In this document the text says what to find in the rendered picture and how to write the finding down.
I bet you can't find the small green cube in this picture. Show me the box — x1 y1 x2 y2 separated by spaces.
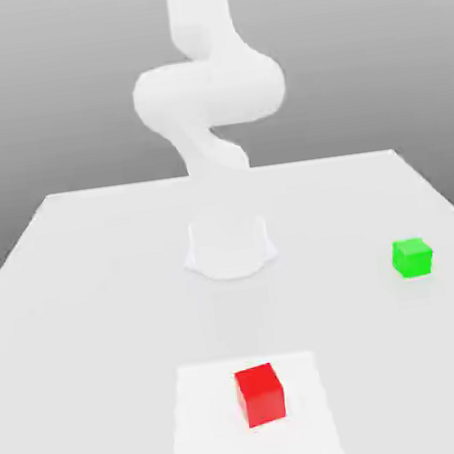
388 234 437 282

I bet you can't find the small red cube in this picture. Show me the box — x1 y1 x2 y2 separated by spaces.
231 360 288 431

